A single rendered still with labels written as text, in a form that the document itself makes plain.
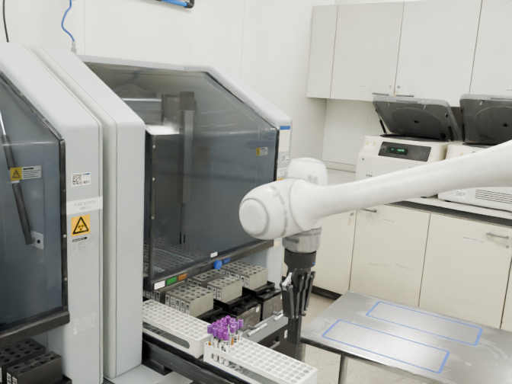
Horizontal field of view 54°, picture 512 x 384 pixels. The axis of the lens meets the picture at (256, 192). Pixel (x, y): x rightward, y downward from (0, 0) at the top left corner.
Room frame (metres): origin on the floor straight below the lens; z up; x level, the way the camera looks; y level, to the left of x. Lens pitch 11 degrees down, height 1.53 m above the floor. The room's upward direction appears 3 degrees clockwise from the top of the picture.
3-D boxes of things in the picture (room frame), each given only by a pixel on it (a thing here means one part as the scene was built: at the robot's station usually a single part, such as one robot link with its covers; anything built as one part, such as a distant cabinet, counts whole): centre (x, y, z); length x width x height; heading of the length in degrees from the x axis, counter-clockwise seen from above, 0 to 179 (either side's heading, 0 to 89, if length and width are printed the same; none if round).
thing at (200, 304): (1.52, 0.16, 0.85); 0.12 x 0.02 x 0.06; 145
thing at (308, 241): (1.14, -0.11, 1.21); 0.09 x 0.09 x 0.06
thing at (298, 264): (1.14, -0.11, 1.13); 0.08 x 0.07 x 0.09; 144
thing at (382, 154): (3.64, -1.09, 1.22); 0.62 x 0.56 x 0.64; 142
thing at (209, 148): (1.72, 0.31, 1.28); 0.61 x 0.51 x 0.63; 144
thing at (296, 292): (1.13, -0.10, 1.06); 0.04 x 0.01 x 0.11; 54
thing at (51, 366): (1.07, 0.48, 0.85); 0.12 x 0.02 x 0.06; 144
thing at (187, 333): (1.38, 0.22, 0.83); 0.30 x 0.10 x 0.06; 54
